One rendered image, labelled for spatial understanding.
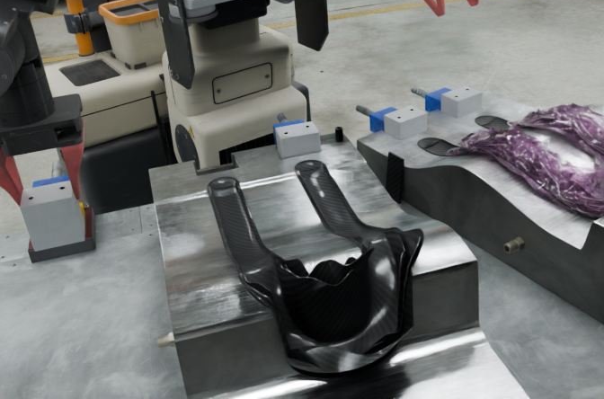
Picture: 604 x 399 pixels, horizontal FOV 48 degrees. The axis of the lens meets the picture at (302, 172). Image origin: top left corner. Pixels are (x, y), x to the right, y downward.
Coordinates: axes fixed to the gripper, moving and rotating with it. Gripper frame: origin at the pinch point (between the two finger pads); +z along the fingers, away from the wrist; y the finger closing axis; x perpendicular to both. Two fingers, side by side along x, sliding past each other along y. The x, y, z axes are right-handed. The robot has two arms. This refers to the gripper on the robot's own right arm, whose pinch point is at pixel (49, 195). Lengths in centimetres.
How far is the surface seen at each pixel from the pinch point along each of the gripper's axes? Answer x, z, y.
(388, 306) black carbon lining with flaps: -21.0, 6.6, 28.5
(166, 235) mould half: -1.6, 6.8, 10.6
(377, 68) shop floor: 253, 99, 130
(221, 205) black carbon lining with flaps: 2.7, 7.1, 17.3
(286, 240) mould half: -8.0, 6.3, 22.4
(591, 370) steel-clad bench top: -27, 15, 46
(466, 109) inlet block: 18, 9, 56
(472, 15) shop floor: 312, 100, 215
